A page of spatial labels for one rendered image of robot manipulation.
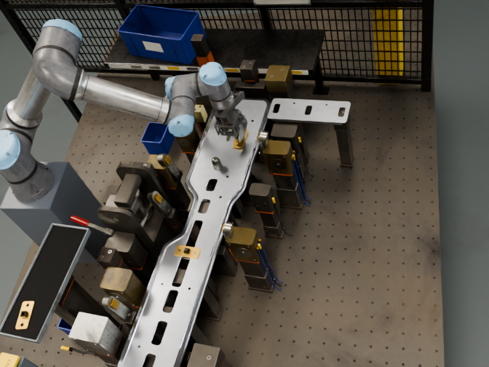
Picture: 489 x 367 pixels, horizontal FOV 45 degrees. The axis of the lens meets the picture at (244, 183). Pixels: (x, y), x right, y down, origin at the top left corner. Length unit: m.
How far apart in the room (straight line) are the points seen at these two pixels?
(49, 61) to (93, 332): 0.77
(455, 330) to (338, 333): 0.87
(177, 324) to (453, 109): 2.15
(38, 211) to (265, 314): 0.86
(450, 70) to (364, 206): 1.58
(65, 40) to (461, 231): 2.01
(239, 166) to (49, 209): 0.66
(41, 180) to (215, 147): 0.61
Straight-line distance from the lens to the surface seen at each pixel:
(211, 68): 1.86
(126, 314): 1.89
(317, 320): 2.06
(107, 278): 1.89
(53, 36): 1.82
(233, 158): 2.09
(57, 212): 2.16
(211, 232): 1.94
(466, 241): 2.99
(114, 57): 2.63
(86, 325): 1.82
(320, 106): 2.17
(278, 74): 2.23
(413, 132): 2.45
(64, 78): 1.74
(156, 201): 1.98
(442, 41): 3.84
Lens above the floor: 2.60
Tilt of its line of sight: 52 degrees down
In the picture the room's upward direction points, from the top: 21 degrees counter-clockwise
